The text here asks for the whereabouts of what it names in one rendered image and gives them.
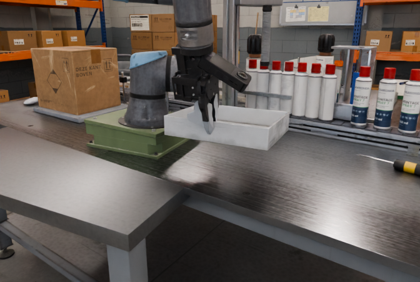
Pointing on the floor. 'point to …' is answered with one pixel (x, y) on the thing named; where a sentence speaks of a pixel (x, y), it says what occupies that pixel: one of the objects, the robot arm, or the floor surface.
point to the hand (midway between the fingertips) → (212, 128)
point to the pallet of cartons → (157, 32)
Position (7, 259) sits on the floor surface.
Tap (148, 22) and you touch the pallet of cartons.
